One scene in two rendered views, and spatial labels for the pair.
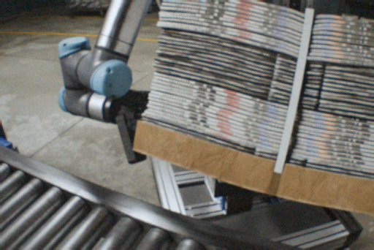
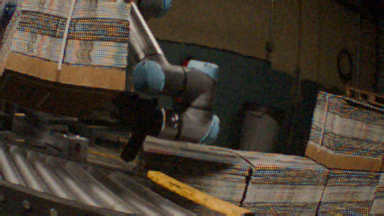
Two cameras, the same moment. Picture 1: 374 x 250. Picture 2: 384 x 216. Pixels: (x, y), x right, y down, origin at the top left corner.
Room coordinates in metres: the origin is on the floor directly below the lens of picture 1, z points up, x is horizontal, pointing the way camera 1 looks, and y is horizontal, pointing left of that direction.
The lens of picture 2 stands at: (-0.93, 0.83, 1.05)
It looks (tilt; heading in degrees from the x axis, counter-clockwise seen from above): 3 degrees down; 310
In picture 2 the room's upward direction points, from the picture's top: 10 degrees clockwise
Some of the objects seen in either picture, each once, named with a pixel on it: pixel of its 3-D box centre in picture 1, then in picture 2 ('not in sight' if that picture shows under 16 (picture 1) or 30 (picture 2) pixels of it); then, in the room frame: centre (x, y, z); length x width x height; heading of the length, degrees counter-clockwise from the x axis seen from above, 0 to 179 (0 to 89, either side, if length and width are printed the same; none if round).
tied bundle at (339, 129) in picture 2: not in sight; (350, 134); (0.05, -1.25, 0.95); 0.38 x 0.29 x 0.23; 137
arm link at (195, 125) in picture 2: not in sight; (193, 126); (0.27, -0.61, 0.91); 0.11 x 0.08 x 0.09; 67
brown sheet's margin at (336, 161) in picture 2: not in sight; (345, 157); (0.05, -1.24, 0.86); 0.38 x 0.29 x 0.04; 137
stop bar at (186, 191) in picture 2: not in sight; (197, 196); (-0.04, -0.29, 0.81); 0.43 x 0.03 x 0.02; 156
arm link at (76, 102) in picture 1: (82, 99); not in sight; (0.65, 0.26, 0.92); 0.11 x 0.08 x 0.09; 66
